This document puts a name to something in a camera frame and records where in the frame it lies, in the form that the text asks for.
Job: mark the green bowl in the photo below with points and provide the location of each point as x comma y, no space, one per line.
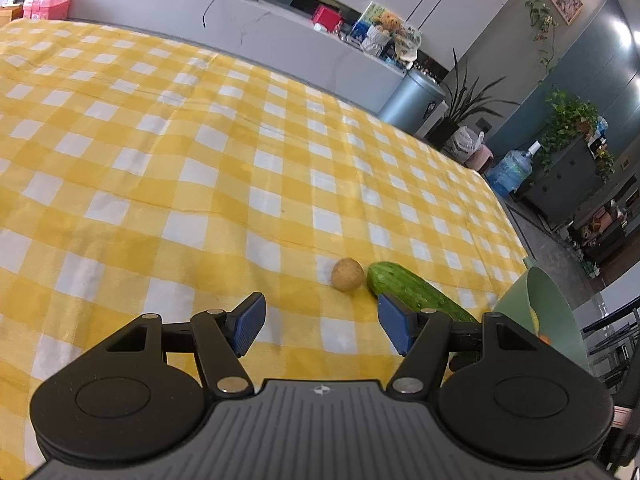
555,305

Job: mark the red box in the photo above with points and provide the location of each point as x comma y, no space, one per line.
327,17

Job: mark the spiky potted plant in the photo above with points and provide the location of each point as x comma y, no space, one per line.
442,132

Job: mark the white marble television console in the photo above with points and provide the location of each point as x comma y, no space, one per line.
275,35

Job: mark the white plastic bag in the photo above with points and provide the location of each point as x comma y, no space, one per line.
462,145

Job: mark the yellow-red mango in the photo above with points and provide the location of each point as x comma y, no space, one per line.
534,320

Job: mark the dark teal cabinet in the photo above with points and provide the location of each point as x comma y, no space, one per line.
565,185

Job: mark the blue water jug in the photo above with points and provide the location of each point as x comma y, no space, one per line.
510,172

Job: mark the yellow checked tablecloth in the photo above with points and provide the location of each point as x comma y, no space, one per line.
200,160

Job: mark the brown potato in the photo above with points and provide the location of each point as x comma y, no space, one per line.
347,274

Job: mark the brown cardboard box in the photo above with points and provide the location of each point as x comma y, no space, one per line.
10,12

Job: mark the dark wooden shelf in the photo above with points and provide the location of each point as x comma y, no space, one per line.
605,230

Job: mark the grey trash can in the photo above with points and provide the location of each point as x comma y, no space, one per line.
410,102

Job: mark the colourful picture board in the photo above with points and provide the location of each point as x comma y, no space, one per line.
365,15

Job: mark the small orange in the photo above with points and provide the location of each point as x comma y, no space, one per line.
544,340

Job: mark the green cucumber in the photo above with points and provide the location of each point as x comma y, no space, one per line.
415,290

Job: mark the hanging vine plant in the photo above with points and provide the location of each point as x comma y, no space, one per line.
542,25

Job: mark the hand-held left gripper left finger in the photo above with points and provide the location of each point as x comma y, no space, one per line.
250,322

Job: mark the leafy green cabinet plant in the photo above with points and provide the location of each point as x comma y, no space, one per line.
570,120

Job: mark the wall socket panel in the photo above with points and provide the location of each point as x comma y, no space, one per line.
482,123

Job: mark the pink storage box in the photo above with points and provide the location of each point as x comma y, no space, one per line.
47,5

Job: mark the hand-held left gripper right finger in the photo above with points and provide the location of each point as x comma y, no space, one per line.
395,322

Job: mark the brown plush bear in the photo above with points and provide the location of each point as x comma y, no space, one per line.
387,22

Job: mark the pink stool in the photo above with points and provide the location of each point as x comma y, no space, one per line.
480,157

